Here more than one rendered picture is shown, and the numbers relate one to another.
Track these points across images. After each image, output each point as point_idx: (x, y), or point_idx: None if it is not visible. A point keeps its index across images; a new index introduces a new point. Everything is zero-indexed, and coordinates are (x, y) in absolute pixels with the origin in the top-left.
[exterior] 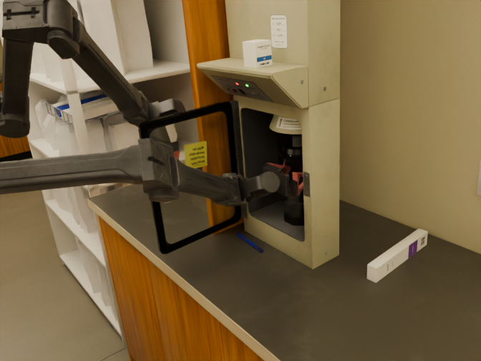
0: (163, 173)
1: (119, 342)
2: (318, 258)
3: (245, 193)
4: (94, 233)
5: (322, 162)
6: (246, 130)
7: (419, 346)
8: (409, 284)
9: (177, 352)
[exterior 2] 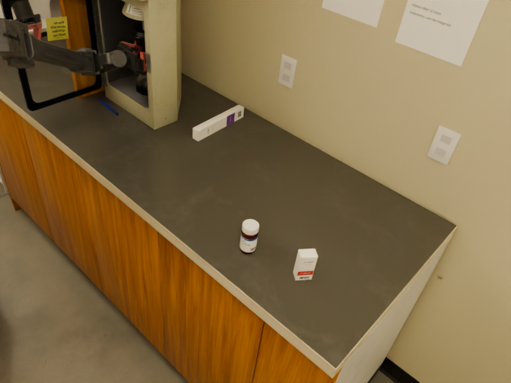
0: (17, 46)
1: (1, 189)
2: (159, 121)
3: (98, 65)
4: None
5: (161, 47)
6: (103, 11)
7: (213, 181)
8: (220, 143)
9: (50, 191)
